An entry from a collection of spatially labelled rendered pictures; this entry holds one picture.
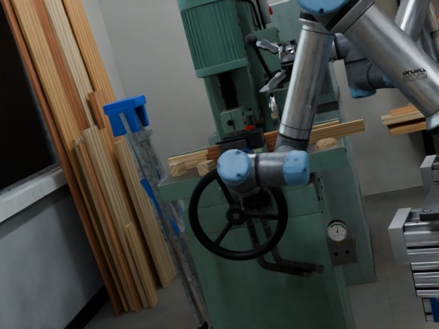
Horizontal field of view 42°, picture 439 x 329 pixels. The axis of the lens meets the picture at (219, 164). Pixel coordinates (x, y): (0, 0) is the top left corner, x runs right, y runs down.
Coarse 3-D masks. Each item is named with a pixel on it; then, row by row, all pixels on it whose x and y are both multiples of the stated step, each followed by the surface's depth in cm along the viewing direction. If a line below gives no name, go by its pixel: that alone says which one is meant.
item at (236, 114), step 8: (240, 104) 201; (224, 112) 190; (232, 112) 189; (240, 112) 189; (224, 120) 190; (240, 120) 189; (248, 120) 200; (224, 128) 191; (232, 128) 190; (240, 128) 190
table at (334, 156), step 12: (312, 144) 189; (312, 156) 176; (324, 156) 176; (336, 156) 175; (192, 168) 201; (312, 168) 177; (324, 168) 177; (168, 180) 191; (180, 180) 186; (192, 180) 185; (216, 180) 183; (168, 192) 187; (180, 192) 186; (204, 192) 185
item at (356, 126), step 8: (360, 120) 187; (320, 128) 191; (328, 128) 189; (336, 128) 189; (344, 128) 188; (352, 128) 188; (360, 128) 187; (312, 136) 191; (320, 136) 190; (328, 136) 190; (336, 136) 189; (200, 160) 199
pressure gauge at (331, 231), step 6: (330, 222) 176; (336, 222) 173; (342, 222) 175; (330, 228) 174; (336, 228) 174; (342, 228) 174; (330, 234) 175; (336, 234) 174; (342, 234) 174; (336, 240) 175; (342, 240) 174
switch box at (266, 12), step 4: (252, 0) 211; (260, 0) 210; (264, 0) 210; (256, 4) 211; (260, 4) 211; (264, 4) 210; (268, 4) 219; (252, 8) 211; (256, 8) 211; (264, 8) 211; (268, 8) 214; (252, 12) 212; (264, 12) 211; (268, 12) 211; (264, 16) 211; (268, 16) 211; (260, 20) 212; (268, 20) 211; (256, 24) 212
